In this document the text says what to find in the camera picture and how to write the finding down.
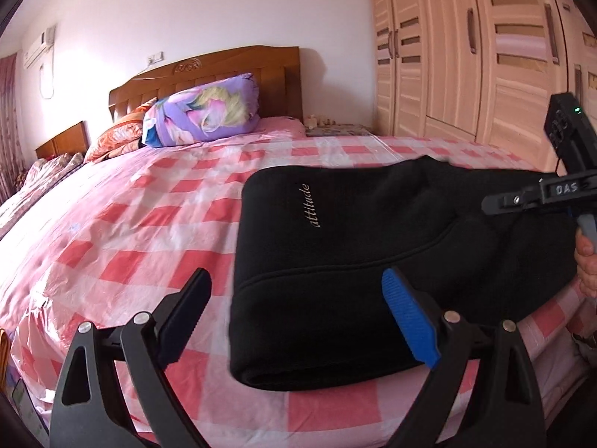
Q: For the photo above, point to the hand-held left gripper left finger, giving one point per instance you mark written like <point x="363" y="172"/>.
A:
<point x="186" y="308"/>

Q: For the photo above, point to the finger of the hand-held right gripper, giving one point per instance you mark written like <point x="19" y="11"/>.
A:
<point x="510" y="199"/>

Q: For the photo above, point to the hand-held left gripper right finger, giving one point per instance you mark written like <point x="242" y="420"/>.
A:
<point x="410" y="312"/>

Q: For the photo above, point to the black pants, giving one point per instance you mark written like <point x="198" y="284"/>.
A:
<point x="350" y="266"/>

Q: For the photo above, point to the person's right hand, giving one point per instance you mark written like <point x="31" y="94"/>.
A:
<point x="588" y="266"/>

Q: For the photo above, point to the bed with pink checked sheet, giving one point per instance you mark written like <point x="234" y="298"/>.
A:
<point x="140" y="224"/>

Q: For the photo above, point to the light wooden wardrobe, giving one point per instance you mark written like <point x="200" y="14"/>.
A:
<point x="466" y="79"/>

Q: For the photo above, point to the bedside table with floral cover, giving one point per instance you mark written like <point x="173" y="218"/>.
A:
<point x="345" y="130"/>

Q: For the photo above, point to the orange floral pillow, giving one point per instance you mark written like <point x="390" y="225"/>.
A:
<point x="116" y="135"/>

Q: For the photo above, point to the yellow brown object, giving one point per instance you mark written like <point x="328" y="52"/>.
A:
<point x="3" y="359"/>

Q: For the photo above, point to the floral pink blanket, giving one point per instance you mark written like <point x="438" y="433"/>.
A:
<point x="37" y="182"/>

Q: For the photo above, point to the purple floral folded quilt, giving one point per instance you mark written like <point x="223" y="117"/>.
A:
<point x="200" y="112"/>

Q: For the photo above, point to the small items on bedside table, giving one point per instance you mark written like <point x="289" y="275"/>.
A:
<point x="322" y="121"/>

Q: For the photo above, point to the small wooden headboard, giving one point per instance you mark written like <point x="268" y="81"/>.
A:
<point x="63" y="140"/>

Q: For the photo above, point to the carved wooden headboard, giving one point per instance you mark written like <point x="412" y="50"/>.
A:
<point x="210" y="74"/>

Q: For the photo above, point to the pink patterned curtain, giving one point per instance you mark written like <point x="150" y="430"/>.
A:
<point x="9" y="126"/>

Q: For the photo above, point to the white air conditioner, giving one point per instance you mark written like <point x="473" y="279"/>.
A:
<point x="39" y="46"/>

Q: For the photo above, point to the wall socket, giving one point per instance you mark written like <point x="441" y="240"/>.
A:
<point x="155" y="57"/>

